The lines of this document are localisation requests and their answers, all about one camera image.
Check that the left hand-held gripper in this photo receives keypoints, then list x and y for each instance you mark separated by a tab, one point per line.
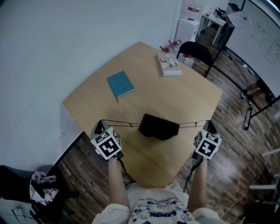
108	145

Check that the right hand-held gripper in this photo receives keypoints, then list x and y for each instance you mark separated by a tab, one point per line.
207	145

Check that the person's right forearm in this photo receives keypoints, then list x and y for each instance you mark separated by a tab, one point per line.
198	188

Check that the person's left forearm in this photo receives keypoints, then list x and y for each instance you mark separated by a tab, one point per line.
118	186

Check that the clear plastic bag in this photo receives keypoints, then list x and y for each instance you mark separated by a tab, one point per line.
239	18

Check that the black table leg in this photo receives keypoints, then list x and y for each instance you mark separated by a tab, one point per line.
67	153

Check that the teal notebook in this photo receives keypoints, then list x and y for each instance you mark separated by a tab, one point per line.
120	84

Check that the white book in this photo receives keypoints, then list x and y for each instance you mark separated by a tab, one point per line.
169	64

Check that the patterned red white cloth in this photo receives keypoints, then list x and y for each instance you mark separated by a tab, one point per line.
42	186

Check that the person's white printed shirt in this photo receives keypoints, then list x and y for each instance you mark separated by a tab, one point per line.
159	205

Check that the whiteboard on black stand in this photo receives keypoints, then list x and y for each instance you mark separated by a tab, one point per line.
251	43

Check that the white water dispenser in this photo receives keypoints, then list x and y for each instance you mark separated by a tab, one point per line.
188	30

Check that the black office chair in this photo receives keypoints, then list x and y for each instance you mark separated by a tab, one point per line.
13	186

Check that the small white table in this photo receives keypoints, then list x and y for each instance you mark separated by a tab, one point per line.
213	20

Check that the water dispenser bottle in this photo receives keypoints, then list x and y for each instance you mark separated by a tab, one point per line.
192	8

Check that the white furniture frame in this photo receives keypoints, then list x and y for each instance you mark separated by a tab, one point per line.
264	187

